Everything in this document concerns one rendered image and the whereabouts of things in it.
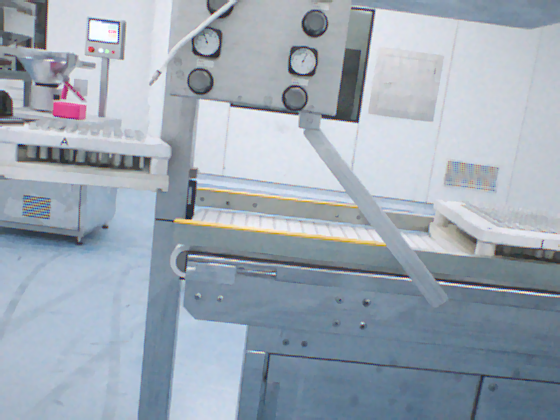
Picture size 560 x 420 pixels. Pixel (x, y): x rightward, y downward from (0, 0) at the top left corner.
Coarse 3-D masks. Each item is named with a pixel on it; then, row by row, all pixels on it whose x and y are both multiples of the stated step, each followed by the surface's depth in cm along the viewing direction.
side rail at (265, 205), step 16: (208, 192) 106; (224, 208) 106; (240, 208) 107; (256, 208) 107; (272, 208) 107; (288, 208) 107; (304, 208) 107; (320, 208) 107; (336, 208) 107; (352, 208) 107; (368, 224) 108; (400, 224) 108; (416, 224) 108
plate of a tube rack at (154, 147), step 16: (0, 128) 78; (16, 128) 81; (32, 144) 80; (48, 144) 80; (64, 144) 81; (80, 144) 81; (96, 144) 82; (112, 144) 83; (128, 144) 83; (144, 144) 84; (160, 144) 86
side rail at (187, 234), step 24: (192, 240) 80; (216, 240) 80; (240, 240) 80; (264, 240) 80; (288, 240) 80; (312, 240) 80; (384, 264) 81; (432, 264) 81; (456, 264) 81; (480, 264) 81; (504, 264) 82; (528, 264) 82; (552, 264) 82
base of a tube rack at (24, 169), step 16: (144, 160) 106; (16, 176) 80; (32, 176) 80; (48, 176) 81; (64, 176) 82; (80, 176) 82; (96, 176) 83; (112, 176) 83; (128, 176) 84; (144, 176) 85; (160, 176) 85
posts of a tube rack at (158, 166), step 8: (0, 144) 79; (8, 144) 79; (16, 144) 80; (0, 152) 79; (8, 152) 79; (16, 152) 80; (0, 160) 79; (8, 160) 79; (16, 160) 81; (152, 160) 85; (160, 160) 85; (152, 168) 86; (160, 168) 85
